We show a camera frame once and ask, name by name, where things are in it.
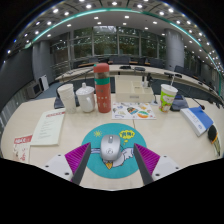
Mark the grey box monitor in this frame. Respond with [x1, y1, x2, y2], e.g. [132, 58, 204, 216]
[26, 81, 44, 99]

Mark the colourful sticker sheet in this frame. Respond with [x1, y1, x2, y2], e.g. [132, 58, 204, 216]
[111, 101, 157, 121]

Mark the white leaning panel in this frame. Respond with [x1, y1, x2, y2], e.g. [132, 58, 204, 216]
[39, 74, 50, 92]

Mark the long curved conference desk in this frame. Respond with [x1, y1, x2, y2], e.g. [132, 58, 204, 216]
[54, 63, 224, 108]

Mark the beige organizer box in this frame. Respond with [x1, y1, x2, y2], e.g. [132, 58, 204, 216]
[114, 78, 155, 103]

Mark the row of dark chairs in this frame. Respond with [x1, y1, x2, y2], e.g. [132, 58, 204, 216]
[87, 54, 201, 78]

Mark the green-print paper cup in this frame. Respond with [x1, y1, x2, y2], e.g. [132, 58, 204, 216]
[158, 74, 179, 114]

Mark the stack of white paper cups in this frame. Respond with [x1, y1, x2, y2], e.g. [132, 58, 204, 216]
[56, 83, 77, 115]

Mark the cream paper document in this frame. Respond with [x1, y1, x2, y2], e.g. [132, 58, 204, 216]
[29, 108, 67, 147]

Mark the black-and-yellow tool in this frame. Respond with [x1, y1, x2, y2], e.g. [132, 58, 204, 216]
[207, 123, 223, 158]

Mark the white lidded mug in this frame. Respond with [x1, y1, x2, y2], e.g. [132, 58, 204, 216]
[75, 82, 97, 114]

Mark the group of ceiling lights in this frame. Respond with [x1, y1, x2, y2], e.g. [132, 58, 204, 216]
[4, 0, 224, 73]

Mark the red thermos bottle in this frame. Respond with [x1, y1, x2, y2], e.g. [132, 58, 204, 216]
[92, 62, 112, 114]

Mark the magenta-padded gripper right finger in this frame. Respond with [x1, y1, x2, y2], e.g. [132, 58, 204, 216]
[133, 143, 182, 186]

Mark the black gooseneck desk microphone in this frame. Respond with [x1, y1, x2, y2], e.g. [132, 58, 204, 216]
[169, 88, 206, 112]
[53, 68, 94, 110]

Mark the red-and-white fan print brochure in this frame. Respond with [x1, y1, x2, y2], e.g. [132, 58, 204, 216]
[12, 133, 34, 164]

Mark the round teal cartoon mouse pad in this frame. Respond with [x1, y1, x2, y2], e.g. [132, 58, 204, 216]
[81, 122, 148, 180]

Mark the blue-and-white book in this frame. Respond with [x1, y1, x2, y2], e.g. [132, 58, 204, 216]
[179, 106, 215, 138]

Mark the silver computer mouse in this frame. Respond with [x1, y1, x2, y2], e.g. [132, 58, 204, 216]
[100, 134, 122, 162]

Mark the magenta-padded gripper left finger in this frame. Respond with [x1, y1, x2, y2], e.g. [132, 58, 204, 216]
[43, 142, 92, 186]

